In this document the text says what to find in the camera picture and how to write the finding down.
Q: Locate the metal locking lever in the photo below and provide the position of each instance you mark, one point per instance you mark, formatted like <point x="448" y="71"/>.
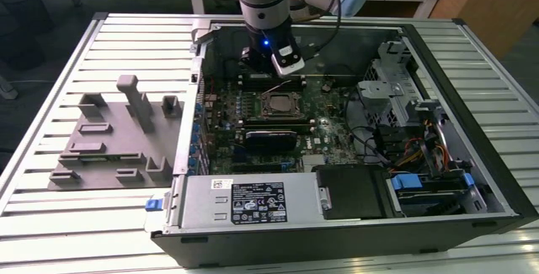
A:
<point x="278" y="86"/>

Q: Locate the silver CPU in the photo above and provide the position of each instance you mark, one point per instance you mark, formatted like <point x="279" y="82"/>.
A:
<point x="282" y="104"/>

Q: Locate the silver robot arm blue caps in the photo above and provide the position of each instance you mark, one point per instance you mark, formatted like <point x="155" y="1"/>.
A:
<point x="266" y="2"/>

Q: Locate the CPU socket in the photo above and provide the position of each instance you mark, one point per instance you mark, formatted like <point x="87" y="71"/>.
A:
<point x="266" y="115"/>

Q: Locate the black RAM slot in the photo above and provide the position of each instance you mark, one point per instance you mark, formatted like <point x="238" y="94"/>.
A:
<point x="274" y="127"/>
<point x="274" y="122"/>
<point x="256" y="79"/>
<point x="256" y="85"/>

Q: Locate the black cooler module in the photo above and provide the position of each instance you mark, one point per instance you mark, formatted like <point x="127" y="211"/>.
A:
<point x="270" y="141"/>

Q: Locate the metal drive cage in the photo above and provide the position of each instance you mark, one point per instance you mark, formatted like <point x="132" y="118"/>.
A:
<point x="380" y="72"/>

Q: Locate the green motherboard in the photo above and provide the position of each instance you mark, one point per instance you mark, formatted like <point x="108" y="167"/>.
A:
<point x="328" y="147"/>

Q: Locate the small silver heat sink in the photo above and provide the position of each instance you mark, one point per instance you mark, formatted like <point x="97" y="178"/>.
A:
<point x="315" y="160"/>

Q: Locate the black expansion slot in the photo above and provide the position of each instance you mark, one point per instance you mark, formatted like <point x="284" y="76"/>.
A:
<point x="256" y="168"/>

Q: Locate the grey parts rack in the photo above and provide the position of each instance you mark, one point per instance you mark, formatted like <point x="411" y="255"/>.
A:
<point x="125" y="147"/>

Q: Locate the black plastic shroud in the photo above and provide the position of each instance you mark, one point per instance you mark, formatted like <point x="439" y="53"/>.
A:
<point x="354" y="192"/>

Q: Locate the silver power supply unit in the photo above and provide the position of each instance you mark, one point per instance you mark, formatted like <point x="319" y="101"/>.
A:
<point x="202" y="204"/>

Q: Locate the green RAM stick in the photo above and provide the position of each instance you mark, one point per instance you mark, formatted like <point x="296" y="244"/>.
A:
<point x="100" y="159"/>

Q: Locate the blue disk carrier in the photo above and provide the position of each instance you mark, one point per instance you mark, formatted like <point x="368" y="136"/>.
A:
<point x="406" y="182"/>

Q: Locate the blue plastic latch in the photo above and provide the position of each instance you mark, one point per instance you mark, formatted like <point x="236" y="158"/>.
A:
<point x="152" y="205"/>

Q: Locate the black office chair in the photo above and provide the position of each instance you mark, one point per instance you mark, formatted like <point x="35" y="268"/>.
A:
<point x="25" y="34"/>

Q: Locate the wooden cabinet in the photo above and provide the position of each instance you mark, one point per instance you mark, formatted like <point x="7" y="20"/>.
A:
<point x="496" y="2"/>

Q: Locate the black open PC case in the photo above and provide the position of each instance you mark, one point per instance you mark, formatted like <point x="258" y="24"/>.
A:
<point x="295" y="242"/>

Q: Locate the white chair base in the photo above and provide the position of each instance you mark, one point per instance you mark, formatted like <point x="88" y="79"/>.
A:
<point x="5" y="91"/>

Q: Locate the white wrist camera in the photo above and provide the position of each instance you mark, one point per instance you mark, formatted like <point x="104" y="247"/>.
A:
<point x="290" y="67"/>

